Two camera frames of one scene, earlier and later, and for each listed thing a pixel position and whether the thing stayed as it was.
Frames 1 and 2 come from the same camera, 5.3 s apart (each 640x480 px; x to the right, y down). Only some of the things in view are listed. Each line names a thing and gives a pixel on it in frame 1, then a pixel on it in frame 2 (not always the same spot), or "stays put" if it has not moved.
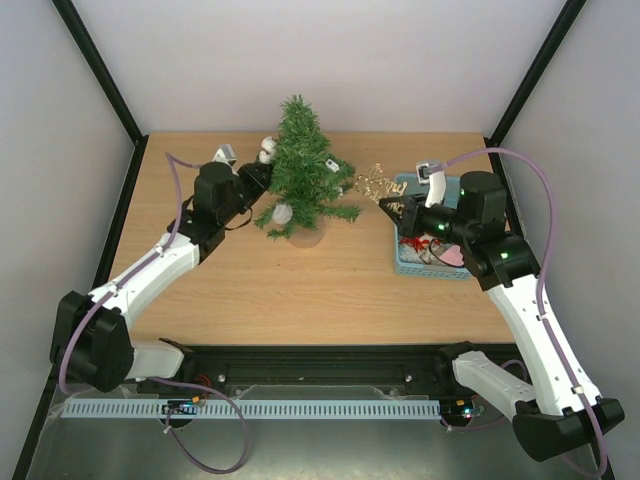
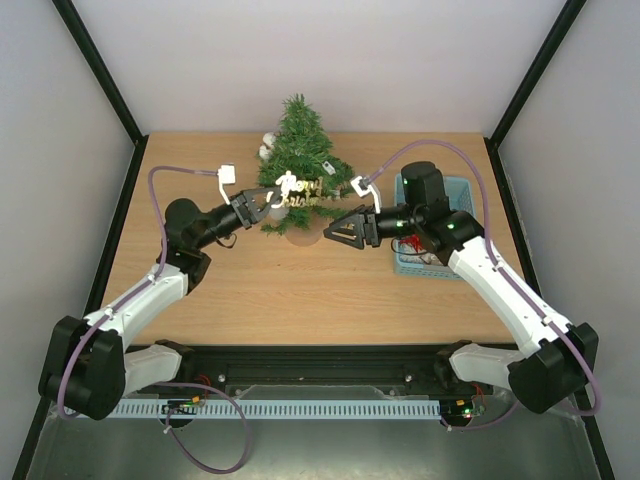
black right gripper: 408,214 to 370,228
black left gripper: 259,184 to 246,198
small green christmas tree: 307,177 stays put
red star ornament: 416,242 stays put
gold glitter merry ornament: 373,184 to 296,193
